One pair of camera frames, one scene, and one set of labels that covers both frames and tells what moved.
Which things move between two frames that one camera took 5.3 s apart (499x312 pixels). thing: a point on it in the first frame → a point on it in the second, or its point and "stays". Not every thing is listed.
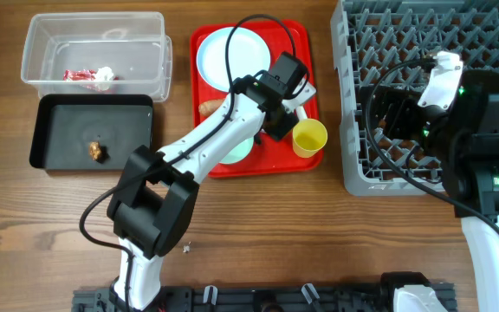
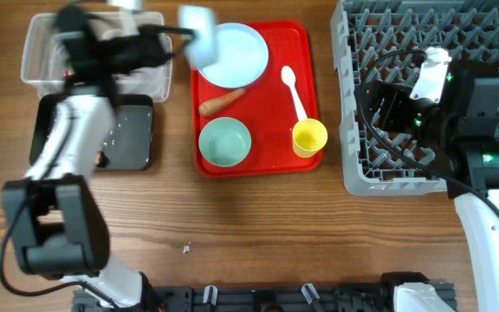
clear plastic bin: x=98 y=53 stays
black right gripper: x=403 y=104 stays
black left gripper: x=278 y=131 → x=158 y=33
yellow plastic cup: x=308 y=136 stays
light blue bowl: x=301 y=94 → x=200 y=51
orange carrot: x=208 y=107 stays
